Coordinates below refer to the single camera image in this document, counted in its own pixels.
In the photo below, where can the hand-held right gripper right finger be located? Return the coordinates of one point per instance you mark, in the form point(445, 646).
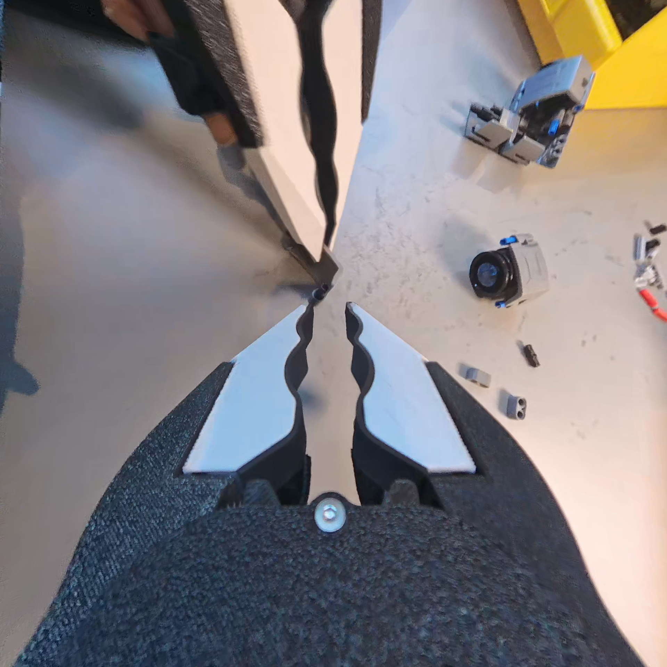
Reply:
point(411, 411)

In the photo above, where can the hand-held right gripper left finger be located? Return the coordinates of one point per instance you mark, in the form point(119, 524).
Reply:
point(245, 411)

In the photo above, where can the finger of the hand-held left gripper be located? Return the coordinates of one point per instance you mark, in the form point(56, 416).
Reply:
point(346, 78)
point(276, 104)

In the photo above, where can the grey brick connector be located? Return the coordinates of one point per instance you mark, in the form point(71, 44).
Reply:
point(516, 405)
point(475, 375)

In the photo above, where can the black brick pin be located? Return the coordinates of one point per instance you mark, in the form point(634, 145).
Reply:
point(531, 356)
point(319, 293)

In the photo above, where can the grey curved brick panel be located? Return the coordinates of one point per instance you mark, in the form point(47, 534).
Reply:
point(312, 260)

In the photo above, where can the grey black wheel assembly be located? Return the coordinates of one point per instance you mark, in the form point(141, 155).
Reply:
point(516, 271)

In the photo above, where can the grey brick block assembly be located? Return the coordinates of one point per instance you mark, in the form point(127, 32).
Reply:
point(536, 109)

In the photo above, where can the grey desk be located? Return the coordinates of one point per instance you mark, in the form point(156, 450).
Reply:
point(130, 260)

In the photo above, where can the person's left hand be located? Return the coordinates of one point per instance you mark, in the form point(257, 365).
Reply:
point(135, 18)

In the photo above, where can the pile of small brick pins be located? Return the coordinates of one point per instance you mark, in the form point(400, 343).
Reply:
point(649, 271)

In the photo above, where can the yellow plastic bin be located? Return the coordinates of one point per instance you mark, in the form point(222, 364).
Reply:
point(635, 78)

